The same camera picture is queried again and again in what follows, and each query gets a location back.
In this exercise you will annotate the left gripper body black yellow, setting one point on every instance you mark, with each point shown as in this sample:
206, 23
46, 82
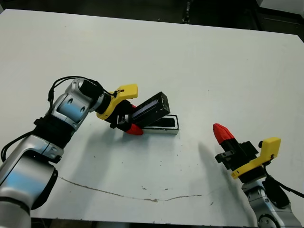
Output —
118, 111

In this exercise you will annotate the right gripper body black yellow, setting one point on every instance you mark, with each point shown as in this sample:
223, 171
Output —
244, 159

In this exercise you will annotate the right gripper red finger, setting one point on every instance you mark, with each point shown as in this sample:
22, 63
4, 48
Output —
228, 135
219, 135

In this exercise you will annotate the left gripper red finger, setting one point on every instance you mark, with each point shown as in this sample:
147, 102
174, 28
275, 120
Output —
134, 130
133, 107

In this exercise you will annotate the black taped box lid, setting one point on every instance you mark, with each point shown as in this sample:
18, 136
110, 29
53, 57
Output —
152, 109

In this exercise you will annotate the black stand pole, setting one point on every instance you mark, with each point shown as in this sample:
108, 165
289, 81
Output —
187, 12

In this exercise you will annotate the white panel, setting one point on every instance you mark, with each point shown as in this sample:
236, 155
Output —
285, 3

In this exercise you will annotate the white camera box base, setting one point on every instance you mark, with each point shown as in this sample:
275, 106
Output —
166, 131

